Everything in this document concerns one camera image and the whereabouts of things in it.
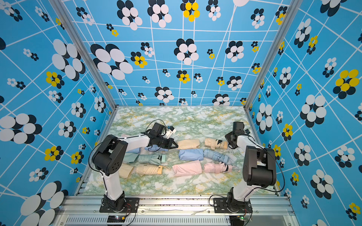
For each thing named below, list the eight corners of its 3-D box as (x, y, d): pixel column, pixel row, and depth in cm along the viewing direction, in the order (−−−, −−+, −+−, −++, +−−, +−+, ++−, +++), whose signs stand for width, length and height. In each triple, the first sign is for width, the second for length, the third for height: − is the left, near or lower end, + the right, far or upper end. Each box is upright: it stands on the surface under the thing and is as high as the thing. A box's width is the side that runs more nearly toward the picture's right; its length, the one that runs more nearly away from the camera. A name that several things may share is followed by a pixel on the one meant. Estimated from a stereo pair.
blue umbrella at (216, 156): (201, 156, 92) (202, 154, 90) (204, 150, 95) (204, 147, 93) (226, 165, 89) (228, 163, 86) (228, 158, 92) (229, 156, 89)
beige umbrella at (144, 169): (136, 175, 85) (134, 173, 82) (138, 166, 89) (137, 164, 86) (162, 175, 85) (161, 173, 82) (163, 166, 89) (162, 164, 86)
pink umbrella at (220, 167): (204, 173, 85) (204, 171, 82) (203, 164, 89) (204, 162, 86) (231, 173, 85) (233, 171, 82) (229, 164, 89) (231, 162, 86)
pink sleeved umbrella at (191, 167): (173, 177, 84) (173, 175, 82) (172, 165, 89) (172, 163, 87) (202, 173, 86) (202, 171, 84) (199, 161, 90) (199, 159, 88)
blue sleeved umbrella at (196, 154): (178, 160, 91) (178, 158, 88) (179, 151, 95) (178, 149, 93) (203, 160, 91) (204, 158, 88) (202, 151, 95) (203, 148, 93)
